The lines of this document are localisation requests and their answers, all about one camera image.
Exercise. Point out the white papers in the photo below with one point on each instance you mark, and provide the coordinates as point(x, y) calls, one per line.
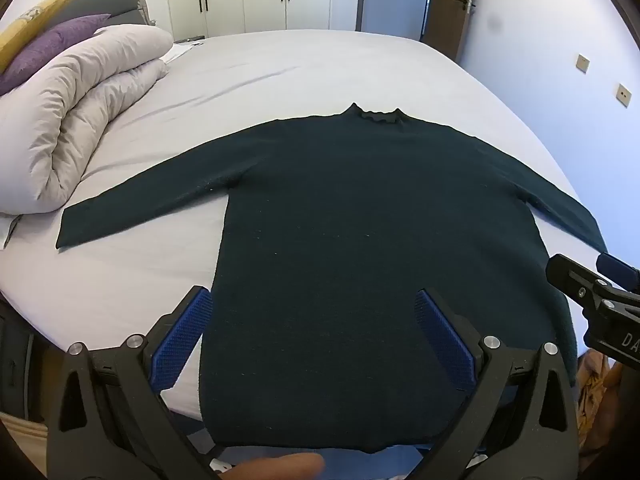
point(180, 51)

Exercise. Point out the orange cloth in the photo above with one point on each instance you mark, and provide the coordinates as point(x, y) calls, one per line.
point(595, 400)

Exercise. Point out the person's left hand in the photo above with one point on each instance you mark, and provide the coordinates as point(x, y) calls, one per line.
point(280, 466)

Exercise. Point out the grey headboard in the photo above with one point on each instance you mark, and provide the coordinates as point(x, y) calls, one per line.
point(110, 2)

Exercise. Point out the yellow pillow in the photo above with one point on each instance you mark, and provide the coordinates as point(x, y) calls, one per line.
point(30, 20)

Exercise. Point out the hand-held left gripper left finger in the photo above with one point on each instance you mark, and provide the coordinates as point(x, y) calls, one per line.
point(185, 340)

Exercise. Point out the bed with grey sheet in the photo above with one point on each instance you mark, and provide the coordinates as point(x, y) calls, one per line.
point(300, 75)

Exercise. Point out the dark green sweater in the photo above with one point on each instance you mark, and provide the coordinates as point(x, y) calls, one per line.
point(350, 260)

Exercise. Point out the brown door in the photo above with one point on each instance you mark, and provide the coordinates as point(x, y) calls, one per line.
point(450, 20)

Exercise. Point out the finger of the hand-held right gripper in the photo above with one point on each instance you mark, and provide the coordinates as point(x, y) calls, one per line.
point(570, 275)
point(620, 270)

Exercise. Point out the purple pillow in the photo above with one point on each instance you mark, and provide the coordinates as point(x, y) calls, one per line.
point(45, 47)

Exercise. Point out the folded beige duvet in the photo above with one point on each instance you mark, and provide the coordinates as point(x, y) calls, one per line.
point(75, 110)

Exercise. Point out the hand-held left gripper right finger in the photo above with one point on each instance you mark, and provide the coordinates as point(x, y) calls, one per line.
point(445, 340)

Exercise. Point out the brass wall switch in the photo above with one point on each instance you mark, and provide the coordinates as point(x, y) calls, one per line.
point(582, 63)
point(623, 95)

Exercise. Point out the dark bed base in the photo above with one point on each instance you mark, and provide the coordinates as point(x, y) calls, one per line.
point(20, 360)

